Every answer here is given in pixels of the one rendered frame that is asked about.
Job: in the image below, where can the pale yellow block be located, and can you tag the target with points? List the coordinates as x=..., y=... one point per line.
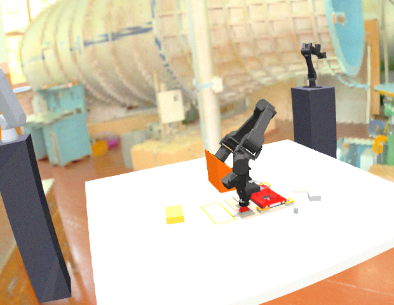
x=174, y=214

